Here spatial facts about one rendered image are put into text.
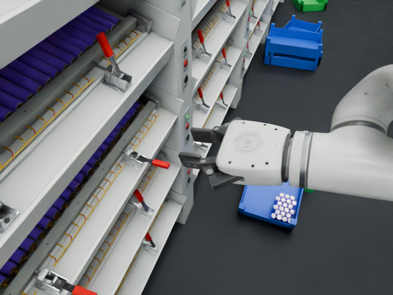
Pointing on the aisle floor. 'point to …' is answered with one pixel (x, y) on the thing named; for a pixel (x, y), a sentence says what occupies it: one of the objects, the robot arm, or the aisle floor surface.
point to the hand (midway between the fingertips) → (196, 147)
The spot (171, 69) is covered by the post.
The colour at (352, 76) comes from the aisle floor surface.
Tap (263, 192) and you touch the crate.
